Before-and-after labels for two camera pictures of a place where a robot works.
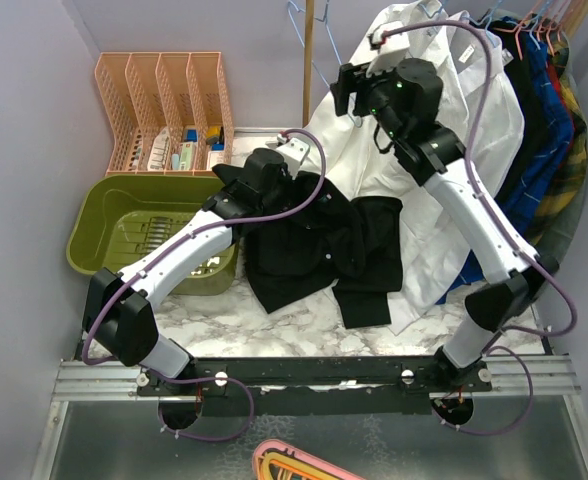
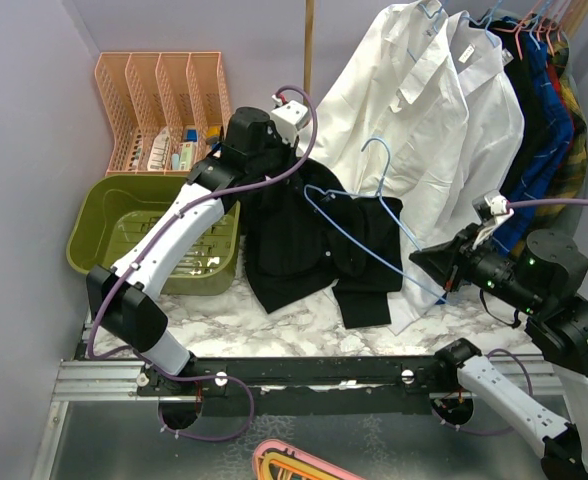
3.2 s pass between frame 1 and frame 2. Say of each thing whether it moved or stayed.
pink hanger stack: stayed
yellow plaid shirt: stayed
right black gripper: moved
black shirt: stayed
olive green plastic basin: stayed
